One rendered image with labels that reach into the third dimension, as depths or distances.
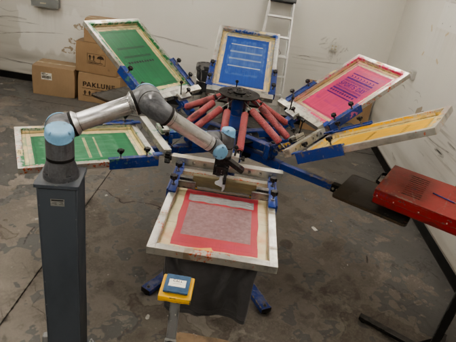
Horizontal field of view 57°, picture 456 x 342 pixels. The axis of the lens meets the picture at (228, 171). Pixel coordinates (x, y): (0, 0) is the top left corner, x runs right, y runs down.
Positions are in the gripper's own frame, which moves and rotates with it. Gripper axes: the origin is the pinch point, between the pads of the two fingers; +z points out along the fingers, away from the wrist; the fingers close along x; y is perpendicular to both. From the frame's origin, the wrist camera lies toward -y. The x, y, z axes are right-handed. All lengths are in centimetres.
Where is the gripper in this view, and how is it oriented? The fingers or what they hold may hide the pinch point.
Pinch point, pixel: (224, 186)
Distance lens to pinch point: 235.5
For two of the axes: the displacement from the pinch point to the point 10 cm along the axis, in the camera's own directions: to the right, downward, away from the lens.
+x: -0.7, 4.5, -8.9
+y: -9.9, -1.6, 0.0
